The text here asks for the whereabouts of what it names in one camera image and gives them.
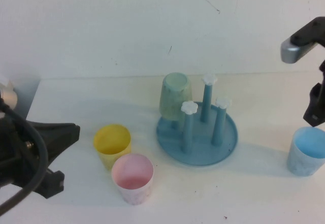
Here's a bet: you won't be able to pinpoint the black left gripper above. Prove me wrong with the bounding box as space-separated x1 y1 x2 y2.
0 116 81 200

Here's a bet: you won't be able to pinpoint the black camera cable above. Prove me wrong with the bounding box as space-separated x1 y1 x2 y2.
0 102 49 224

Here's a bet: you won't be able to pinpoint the blue cup stand white caps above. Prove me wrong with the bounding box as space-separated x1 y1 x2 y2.
155 73 240 167

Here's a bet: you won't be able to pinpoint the pink plastic cup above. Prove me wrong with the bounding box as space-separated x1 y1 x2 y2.
111 153 155 206

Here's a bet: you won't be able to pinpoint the yellow plastic cup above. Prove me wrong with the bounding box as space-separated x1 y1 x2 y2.
93 123 133 171

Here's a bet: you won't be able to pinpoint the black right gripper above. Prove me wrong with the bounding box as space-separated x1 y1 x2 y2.
303 58 325 128

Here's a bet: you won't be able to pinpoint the blue plastic cup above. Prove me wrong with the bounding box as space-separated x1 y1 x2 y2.
286 126 325 177

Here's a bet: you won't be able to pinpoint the green plastic cup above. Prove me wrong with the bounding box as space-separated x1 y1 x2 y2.
158 72 194 122

